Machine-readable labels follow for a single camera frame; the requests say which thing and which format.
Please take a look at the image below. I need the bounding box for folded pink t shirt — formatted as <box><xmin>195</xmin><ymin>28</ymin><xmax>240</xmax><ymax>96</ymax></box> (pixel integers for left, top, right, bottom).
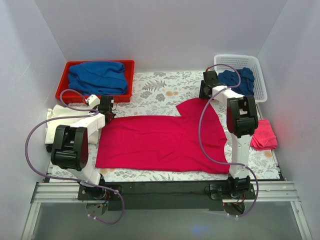
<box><xmin>250</xmin><ymin>119</ymin><xmax>278</xmax><ymax>151</ymax></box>

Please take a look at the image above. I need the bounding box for navy blue t shirt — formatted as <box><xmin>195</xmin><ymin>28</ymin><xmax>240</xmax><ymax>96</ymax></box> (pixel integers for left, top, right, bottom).
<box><xmin>218</xmin><ymin>67</ymin><xmax>255</xmax><ymax>96</ymax></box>

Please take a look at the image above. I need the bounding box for white plastic laundry basket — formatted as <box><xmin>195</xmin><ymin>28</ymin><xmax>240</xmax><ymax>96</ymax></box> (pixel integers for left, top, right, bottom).
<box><xmin>213</xmin><ymin>54</ymin><xmax>268</xmax><ymax>104</ymax></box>

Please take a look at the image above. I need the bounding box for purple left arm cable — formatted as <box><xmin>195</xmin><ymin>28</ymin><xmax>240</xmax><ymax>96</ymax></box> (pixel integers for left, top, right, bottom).
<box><xmin>24</xmin><ymin>88</ymin><xmax>125</xmax><ymax>225</ymax></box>

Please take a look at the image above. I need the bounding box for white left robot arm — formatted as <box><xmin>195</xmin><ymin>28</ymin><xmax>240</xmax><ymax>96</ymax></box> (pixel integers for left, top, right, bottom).
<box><xmin>51</xmin><ymin>95</ymin><xmax>115</xmax><ymax>200</ymax></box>

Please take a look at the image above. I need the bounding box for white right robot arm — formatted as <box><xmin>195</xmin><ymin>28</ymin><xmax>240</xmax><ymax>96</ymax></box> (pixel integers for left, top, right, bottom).
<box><xmin>198</xmin><ymin>69</ymin><xmax>259</xmax><ymax>200</ymax></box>

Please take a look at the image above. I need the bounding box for crimson red t shirt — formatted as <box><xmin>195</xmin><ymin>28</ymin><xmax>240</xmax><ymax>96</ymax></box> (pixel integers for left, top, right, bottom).
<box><xmin>95</xmin><ymin>98</ymin><xmax>229</xmax><ymax>174</ymax></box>

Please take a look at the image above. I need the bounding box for folded black t shirt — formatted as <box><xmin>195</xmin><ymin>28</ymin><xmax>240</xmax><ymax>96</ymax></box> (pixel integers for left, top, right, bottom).
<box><xmin>46</xmin><ymin>144</ymin><xmax>53</xmax><ymax>153</ymax></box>

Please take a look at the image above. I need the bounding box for folded white t shirt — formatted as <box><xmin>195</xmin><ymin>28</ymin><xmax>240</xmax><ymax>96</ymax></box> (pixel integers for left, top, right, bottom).
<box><xmin>44</xmin><ymin>104</ymin><xmax>99</xmax><ymax>145</ymax></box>

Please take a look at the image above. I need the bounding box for folded royal blue t shirt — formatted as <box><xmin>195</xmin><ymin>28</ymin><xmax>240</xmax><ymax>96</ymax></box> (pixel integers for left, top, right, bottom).
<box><xmin>67</xmin><ymin>61</ymin><xmax>128</xmax><ymax>95</ymax></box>

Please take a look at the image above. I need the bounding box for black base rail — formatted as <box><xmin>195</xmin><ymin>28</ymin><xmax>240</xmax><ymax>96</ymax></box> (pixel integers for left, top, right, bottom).
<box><xmin>77</xmin><ymin>180</ymin><xmax>256</xmax><ymax>211</ymax></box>

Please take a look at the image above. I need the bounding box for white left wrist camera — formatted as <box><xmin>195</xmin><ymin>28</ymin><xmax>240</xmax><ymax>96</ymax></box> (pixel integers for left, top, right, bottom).
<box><xmin>86</xmin><ymin>94</ymin><xmax>100</xmax><ymax>108</ymax></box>

